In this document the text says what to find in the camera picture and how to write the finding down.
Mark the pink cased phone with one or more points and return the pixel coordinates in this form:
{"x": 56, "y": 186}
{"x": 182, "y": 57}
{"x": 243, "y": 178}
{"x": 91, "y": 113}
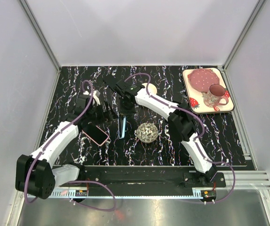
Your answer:
{"x": 95, "y": 134}

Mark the pink dotted plate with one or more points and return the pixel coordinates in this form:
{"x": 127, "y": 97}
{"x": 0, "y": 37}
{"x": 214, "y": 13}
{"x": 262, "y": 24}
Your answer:
{"x": 202, "y": 79}

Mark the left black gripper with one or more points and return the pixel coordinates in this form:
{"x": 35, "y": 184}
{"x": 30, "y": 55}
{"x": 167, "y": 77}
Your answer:
{"x": 106, "y": 116}

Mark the light blue phone case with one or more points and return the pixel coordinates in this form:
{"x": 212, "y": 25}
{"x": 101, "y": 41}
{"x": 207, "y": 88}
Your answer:
{"x": 121, "y": 126}

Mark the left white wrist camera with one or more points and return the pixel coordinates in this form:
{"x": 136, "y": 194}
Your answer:
{"x": 96, "y": 100}

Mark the pink printed mug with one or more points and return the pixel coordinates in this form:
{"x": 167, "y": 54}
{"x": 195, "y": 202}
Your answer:
{"x": 215, "y": 96}

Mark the strawberry patterned tray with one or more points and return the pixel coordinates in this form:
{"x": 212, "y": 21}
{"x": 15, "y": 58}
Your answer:
{"x": 196, "y": 99}

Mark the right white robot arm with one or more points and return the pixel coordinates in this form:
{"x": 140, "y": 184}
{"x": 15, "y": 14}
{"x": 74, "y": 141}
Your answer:
{"x": 180, "y": 122}

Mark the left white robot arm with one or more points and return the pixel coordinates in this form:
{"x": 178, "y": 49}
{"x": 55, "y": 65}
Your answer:
{"x": 35, "y": 174}

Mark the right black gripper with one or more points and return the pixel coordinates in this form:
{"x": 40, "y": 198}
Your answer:
{"x": 126, "y": 113}

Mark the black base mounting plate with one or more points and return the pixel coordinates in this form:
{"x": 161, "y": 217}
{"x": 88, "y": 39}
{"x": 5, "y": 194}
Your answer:
{"x": 173, "y": 175}

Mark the cream bowl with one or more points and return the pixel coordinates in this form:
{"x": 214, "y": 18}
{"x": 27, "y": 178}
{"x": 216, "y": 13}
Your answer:
{"x": 152, "y": 90}

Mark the black phone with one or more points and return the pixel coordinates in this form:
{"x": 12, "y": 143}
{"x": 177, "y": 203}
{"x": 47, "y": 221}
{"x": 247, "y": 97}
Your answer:
{"x": 111, "y": 82}

